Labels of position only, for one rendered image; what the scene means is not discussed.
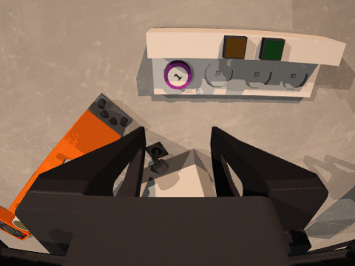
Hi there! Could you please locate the black table edge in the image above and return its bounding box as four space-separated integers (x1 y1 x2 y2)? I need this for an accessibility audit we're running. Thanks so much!
307 239 354 253

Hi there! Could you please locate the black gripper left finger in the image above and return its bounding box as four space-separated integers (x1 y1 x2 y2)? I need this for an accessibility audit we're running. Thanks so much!
28 126 146 197

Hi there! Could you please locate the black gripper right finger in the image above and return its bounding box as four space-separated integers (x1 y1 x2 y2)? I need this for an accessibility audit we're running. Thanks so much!
210 126 328 231

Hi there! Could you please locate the beige key housing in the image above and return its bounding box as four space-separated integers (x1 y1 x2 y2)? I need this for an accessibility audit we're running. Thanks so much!
140 142 215 197

